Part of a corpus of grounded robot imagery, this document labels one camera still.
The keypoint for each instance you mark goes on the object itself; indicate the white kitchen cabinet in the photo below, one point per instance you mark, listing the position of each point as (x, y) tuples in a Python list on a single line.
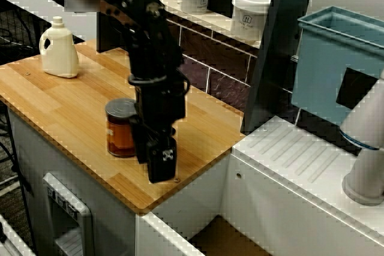
[(36, 154)]

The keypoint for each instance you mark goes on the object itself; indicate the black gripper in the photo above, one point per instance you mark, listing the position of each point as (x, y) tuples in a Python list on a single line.
[(160, 106)]

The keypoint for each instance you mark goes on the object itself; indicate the orange beans can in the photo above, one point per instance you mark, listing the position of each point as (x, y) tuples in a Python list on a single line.
[(118, 136)]

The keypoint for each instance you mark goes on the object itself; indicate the cream detergent bottle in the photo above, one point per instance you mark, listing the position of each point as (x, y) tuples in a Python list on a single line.
[(58, 55)]

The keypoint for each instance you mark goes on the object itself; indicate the grey dispenser panel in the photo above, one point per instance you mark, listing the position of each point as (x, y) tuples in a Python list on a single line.
[(67, 229)]

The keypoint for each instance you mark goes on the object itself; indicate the black square patch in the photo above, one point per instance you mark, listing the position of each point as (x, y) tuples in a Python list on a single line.
[(357, 88)]

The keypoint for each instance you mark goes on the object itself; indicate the blue plastic bin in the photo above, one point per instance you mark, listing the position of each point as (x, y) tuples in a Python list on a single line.
[(318, 73)]

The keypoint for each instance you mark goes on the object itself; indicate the thin black pole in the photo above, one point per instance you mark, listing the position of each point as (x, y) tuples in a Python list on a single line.
[(15, 167)]

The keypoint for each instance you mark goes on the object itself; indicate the cream ledge shelf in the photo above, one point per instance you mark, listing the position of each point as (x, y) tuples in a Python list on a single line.
[(220, 25)]

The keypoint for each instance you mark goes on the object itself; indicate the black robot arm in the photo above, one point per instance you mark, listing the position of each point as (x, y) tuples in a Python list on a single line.
[(153, 49)]

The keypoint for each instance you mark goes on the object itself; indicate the white frame bar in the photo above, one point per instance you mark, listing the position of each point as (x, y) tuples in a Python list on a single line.
[(9, 241)]

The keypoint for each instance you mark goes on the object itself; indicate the grey kitchen faucet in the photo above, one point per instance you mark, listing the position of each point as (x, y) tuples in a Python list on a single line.
[(364, 172)]

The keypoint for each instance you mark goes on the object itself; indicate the wooden board inside sink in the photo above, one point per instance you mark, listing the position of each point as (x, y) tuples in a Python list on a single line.
[(228, 241)]

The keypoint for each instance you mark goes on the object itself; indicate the white sink unit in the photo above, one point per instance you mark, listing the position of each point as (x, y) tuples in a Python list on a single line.
[(270, 196)]

